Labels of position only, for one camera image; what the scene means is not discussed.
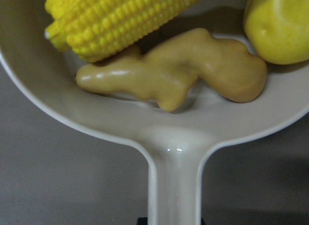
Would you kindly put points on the tan toy ginger root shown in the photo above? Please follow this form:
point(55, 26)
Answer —
point(166, 73)

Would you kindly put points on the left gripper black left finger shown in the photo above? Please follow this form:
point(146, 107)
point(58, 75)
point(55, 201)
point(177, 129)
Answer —
point(142, 221)

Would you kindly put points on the yellow toy corn cob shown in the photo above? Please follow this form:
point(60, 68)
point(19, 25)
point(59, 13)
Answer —
point(97, 29)

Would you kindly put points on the beige plastic dustpan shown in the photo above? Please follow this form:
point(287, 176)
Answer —
point(176, 146)

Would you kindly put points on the yellow toy potato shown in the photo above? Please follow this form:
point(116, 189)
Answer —
point(278, 29)

